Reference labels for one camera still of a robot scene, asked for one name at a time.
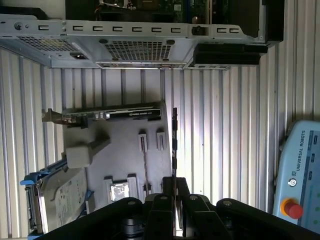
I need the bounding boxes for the grey power supply unit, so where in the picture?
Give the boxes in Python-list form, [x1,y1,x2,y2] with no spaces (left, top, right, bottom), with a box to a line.
[0,34,98,69]

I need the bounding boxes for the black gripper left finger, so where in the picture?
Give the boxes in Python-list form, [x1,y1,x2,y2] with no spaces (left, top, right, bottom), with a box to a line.
[37,176,177,240]

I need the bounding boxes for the hard disk in blue carrier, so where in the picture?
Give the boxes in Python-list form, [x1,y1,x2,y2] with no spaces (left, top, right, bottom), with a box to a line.
[19,159,96,237]

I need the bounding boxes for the pale blue teach pendant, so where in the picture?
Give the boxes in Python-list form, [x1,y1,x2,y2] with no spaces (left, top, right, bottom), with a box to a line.
[272,119,320,230]

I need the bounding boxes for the black PC case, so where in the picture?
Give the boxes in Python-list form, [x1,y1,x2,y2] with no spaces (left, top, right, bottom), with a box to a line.
[0,0,286,70]

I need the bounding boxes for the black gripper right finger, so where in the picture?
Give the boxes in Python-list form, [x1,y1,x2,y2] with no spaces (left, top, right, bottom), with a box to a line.
[176,177,320,240]

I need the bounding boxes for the RAM memory stick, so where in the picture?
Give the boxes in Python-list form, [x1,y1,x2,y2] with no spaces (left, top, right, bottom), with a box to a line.
[171,107,184,226]

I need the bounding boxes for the silver CPU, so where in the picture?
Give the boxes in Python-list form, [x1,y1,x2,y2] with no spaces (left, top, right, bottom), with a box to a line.
[109,183,131,202]

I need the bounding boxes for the graphics card with bracket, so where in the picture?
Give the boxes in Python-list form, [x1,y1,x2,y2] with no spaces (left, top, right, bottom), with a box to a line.
[41,101,166,128]

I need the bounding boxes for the grey parts rack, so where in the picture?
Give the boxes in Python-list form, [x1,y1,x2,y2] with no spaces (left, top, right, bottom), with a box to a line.
[62,101,173,216]

